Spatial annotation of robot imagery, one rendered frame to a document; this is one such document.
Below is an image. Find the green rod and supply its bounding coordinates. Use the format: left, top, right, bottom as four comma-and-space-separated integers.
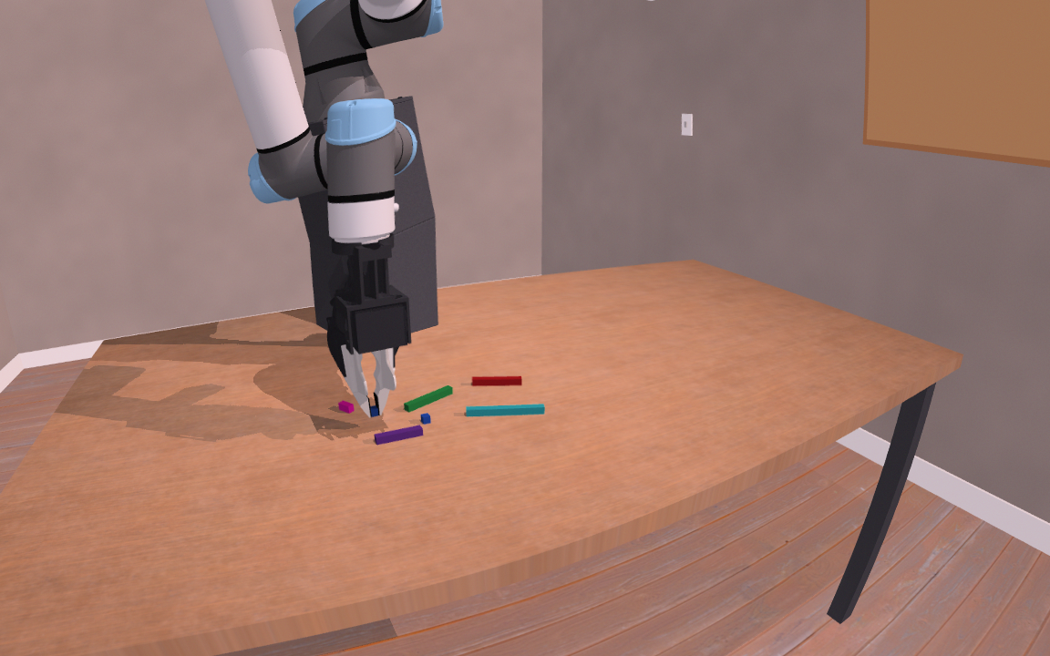
404, 385, 453, 412

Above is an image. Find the purple rod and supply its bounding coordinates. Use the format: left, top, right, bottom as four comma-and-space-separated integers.
374, 425, 423, 445

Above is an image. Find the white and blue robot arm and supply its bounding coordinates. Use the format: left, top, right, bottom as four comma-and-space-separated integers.
205, 0, 443, 244

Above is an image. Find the turquoise rod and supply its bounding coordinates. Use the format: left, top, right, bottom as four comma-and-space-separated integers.
466, 404, 545, 417

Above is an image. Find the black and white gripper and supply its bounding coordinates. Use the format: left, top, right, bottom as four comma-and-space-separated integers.
326, 233, 411, 417

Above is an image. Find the red rod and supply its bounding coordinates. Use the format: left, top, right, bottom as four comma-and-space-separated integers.
473, 376, 521, 386

